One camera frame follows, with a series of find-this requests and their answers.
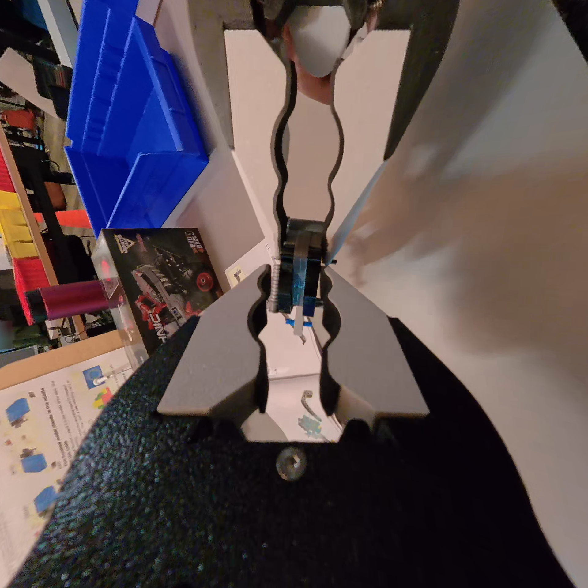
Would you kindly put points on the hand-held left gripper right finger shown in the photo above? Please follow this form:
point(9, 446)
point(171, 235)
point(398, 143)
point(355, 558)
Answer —
point(376, 367)

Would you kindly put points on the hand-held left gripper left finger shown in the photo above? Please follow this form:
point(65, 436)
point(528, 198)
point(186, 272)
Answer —
point(211, 363)

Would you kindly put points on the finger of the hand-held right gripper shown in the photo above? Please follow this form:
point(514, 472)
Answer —
point(372, 92)
point(252, 92)

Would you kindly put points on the toy brick chassis assembly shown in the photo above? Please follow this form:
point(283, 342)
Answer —
point(301, 271)

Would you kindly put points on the person's right hand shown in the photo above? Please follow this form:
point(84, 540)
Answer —
point(317, 89)

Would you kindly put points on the toy truck set box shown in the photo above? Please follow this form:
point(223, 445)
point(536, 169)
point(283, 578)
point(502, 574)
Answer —
point(160, 275)

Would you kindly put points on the purple bottle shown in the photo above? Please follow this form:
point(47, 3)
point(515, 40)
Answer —
point(73, 298)

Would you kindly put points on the brown cardboard board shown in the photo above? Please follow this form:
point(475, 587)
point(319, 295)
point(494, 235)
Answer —
point(55, 363)

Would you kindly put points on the printed paper sheet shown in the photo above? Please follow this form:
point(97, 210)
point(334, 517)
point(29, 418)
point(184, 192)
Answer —
point(46, 436)

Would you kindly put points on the red storage bin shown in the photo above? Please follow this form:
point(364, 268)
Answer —
point(30, 289)

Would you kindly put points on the white cabinet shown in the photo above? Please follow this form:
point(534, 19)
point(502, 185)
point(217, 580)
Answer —
point(59, 27)

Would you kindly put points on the yellow storage bin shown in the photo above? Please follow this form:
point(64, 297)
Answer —
point(18, 225)

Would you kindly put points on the wooden shelf frame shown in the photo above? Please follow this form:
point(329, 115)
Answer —
point(42, 239)

